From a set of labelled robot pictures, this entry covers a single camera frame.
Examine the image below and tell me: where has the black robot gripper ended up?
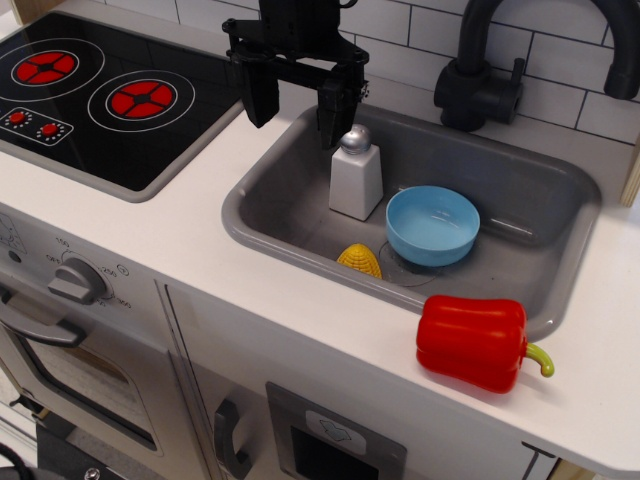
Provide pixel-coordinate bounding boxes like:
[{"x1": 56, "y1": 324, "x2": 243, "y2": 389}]
[{"x1": 222, "y1": 1, "x2": 369, "y2": 150}]

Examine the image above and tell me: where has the yellow toy corn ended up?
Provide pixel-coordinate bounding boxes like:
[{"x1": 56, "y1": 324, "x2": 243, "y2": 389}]
[{"x1": 337, "y1": 243, "x2": 382, "y2": 279}]

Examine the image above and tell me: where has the light blue plastic bowl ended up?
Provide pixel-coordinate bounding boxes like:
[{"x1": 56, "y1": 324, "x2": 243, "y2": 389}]
[{"x1": 386, "y1": 186, "x2": 480, "y2": 267}]

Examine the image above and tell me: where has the grey toy sink basin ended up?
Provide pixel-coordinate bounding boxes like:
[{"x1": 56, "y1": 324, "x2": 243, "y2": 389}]
[{"x1": 222, "y1": 105, "x2": 601, "y2": 340}]

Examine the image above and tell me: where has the white salt shaker silver cap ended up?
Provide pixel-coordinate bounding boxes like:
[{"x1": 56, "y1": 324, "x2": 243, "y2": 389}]
[{"x1": 329, "y1": 124, "x2": 383, "y2": 221}]

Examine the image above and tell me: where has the black toy faucet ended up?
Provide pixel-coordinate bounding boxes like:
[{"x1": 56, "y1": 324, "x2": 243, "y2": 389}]
[{"x1": 433, "y1": 0, "x2": 640, "y2": 133}]

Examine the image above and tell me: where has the black toy stovetop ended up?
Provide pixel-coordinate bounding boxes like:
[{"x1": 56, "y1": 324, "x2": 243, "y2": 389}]
[{"x1": 1, "y1": 12, "x2": 242, "y2": 203}]

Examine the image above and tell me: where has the grey oven dial knob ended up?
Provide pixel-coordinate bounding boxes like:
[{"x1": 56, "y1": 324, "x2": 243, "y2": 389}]
[{"x1": 47, "y1": 257, "x2": 107, "y2": 305}]

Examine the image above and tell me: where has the red toy bell pepper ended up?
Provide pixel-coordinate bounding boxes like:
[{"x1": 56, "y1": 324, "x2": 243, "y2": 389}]
[{"x1": 416, "y1": 295, "x2": 555, "y2": 394}]

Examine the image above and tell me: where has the grey dishwasher control panel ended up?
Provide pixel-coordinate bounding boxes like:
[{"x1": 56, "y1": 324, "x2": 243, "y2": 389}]
[{"x1": 266, "y1": 382, "x2": 407, "y2": 479}]

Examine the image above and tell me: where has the toy oven door window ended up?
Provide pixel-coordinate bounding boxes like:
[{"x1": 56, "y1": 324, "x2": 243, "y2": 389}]
[{"x1": 1, "y1": 327, "x2": 161, "y2": 455}]

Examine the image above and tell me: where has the grey oven door handle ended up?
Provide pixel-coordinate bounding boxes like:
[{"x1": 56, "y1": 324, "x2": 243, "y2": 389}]
[{"x1": 1, "y1": 286, "x2": 87, "y2": 348}]

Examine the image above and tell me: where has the grey cabinet door handle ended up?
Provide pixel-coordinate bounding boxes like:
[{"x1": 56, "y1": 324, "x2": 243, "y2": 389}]
[{"x1": 213, "y1": 399, "x2": 253, "y2": 479}]

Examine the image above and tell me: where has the black cable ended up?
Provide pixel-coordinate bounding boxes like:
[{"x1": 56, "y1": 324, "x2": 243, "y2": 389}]
[{"x1": 0, "y1": 439, "x2": 39, "y2": 480}]

